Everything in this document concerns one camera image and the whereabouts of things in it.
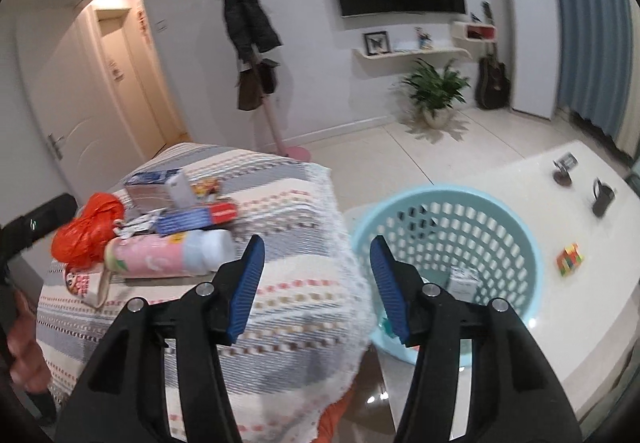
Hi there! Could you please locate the white room door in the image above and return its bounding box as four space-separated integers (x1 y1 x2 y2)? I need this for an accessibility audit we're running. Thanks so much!
15 8 146 204

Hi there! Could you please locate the black acoustic guitar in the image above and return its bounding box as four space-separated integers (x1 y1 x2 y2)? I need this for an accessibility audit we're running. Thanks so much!
475 43 512 111

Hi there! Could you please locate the orange cloth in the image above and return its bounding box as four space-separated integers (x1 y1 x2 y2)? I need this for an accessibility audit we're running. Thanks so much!
310 383 361 443

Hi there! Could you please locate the black binder clip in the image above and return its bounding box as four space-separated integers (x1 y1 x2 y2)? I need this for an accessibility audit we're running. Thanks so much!
591 178 616 218

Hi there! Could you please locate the brown hanging bag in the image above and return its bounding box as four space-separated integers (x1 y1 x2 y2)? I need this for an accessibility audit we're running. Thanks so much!
236 68 266 112

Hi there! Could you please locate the red plastic bag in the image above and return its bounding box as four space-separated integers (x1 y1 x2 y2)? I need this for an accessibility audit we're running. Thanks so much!
50 192 126 270

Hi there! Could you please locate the pink and white bottle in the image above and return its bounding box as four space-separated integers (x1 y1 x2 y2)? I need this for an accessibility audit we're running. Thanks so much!
104 229 236 278

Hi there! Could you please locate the white standing air conditioner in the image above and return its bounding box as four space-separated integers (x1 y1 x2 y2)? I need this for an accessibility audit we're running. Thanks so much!
500 0 560 121

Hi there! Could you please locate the small white box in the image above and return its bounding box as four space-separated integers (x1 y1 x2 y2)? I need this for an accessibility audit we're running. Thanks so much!
167 172 197 210

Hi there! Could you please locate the white box shelf red inside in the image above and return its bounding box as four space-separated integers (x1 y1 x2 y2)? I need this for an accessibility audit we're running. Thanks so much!
452 21 497 44

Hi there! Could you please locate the green potted plant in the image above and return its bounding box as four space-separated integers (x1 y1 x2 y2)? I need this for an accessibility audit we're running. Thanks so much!
400 58 472 128

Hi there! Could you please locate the blue and red box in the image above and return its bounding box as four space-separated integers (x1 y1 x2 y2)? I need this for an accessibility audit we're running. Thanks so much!
154 203 237 238

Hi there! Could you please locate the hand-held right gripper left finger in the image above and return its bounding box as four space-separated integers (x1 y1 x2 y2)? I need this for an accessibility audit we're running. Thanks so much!
54 234 266 443

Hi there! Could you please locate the striped woven blanket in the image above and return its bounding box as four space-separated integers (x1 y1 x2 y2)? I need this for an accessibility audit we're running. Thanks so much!
36 143 376 443

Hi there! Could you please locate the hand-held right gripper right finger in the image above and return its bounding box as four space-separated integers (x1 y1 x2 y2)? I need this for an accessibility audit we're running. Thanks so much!
369 235 583 443

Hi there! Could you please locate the metal phone stand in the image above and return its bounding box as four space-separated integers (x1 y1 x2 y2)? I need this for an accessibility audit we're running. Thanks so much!
552 153 578 188

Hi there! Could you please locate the blue and white curtain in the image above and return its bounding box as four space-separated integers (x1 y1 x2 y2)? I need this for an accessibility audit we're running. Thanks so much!
525 0 640 158

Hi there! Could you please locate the light blue plastic basket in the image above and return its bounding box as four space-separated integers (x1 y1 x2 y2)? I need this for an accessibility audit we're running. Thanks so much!
348 185 543 369

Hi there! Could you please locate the person's left hand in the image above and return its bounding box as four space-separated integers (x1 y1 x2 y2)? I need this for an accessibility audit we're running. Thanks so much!
7 293 52 395

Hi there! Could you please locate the white small carton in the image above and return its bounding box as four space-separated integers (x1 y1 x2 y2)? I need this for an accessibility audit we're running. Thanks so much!
446 267 478 304

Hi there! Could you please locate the silver wrapper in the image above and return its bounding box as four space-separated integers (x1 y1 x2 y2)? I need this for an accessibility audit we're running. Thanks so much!
112 210 166 239

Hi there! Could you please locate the pink coat rack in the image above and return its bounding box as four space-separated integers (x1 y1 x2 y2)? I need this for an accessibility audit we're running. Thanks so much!
210 0 312 161

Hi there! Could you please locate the black hanging bag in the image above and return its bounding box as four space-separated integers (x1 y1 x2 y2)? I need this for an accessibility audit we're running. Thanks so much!
257 58 281 94

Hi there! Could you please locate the colourful puzzle cube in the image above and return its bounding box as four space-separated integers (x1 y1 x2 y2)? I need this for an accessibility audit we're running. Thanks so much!
556 243 585 278

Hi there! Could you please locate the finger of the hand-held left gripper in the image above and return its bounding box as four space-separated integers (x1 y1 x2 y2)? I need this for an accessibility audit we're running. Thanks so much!
0 193 78 256

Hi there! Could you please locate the colourful candy wrapper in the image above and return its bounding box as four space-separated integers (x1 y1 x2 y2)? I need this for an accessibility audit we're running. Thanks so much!
192 179 221 200

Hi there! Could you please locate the red and white paper packet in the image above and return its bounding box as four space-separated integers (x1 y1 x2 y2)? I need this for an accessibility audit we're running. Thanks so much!
62 268 113 309

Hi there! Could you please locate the black padded coat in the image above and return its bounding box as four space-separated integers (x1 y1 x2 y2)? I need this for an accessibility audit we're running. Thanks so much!
216 0 282 64

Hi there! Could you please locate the metal door handle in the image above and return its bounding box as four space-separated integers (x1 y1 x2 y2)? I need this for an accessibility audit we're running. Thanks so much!
47 133 68 161

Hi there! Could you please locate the grey blue carton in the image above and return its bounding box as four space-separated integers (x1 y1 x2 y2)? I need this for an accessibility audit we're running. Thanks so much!
122 170 183 210

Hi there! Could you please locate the white wavy low shelf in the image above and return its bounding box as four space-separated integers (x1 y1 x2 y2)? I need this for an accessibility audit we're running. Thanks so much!
352 46 473 62

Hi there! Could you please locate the framed butterfly picture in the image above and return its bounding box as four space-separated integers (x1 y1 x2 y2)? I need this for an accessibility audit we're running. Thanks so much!
363 30 390 56

